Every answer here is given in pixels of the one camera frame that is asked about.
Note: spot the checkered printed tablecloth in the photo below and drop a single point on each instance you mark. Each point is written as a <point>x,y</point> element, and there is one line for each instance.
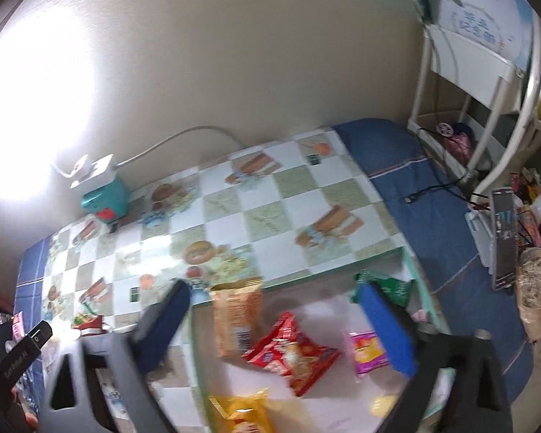
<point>234,198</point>

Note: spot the red cartoon snack packet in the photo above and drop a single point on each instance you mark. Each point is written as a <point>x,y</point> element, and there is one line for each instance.
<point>288,356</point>

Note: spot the pink snack packet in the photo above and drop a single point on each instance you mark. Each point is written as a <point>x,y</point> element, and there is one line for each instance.
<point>365,352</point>

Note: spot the small teal box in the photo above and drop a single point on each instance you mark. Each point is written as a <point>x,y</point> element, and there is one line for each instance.
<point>106,198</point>

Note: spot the white phone stand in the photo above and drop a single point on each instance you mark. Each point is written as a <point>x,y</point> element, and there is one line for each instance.
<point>480,234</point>

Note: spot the clear bag of bread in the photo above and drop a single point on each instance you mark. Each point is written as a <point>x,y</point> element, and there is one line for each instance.
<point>538,293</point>

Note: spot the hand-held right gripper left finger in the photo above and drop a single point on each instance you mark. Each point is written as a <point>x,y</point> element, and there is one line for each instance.
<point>162,324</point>

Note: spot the teal cardboard box tray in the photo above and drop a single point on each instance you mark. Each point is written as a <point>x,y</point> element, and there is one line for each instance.
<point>324,320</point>

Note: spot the white paper sign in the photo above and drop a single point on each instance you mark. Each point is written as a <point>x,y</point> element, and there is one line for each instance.
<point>491,9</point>

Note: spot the blue cloth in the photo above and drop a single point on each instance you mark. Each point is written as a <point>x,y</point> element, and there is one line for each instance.
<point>410,176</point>

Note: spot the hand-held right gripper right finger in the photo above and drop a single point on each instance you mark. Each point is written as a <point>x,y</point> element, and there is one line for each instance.
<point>383,324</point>

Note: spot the tan biscuit packet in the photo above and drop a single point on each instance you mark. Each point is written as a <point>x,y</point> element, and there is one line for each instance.
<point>234,315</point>

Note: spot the yellow snack packet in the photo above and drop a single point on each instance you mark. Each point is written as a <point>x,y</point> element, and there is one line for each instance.
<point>241,415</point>

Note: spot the pink wrapper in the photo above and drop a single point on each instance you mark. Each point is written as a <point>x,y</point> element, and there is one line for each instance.
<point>18,324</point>

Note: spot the pink cloth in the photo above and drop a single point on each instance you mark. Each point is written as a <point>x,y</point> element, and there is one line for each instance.
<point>460,144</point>

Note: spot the green snack packet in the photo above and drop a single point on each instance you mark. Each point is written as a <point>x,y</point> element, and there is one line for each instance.
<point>394,291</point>

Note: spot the white metal rack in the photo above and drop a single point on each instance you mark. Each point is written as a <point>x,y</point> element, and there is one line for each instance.
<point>473,63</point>

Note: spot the white power strip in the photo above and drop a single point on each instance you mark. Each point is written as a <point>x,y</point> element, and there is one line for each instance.
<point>94,171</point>

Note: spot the white lattice frame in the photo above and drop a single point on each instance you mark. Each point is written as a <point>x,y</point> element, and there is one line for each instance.
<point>528,99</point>

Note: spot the white desk lamp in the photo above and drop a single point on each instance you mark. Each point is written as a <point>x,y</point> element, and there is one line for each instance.
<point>36,99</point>

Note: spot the black smartphone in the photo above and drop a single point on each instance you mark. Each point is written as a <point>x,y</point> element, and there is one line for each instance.
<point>505,243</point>

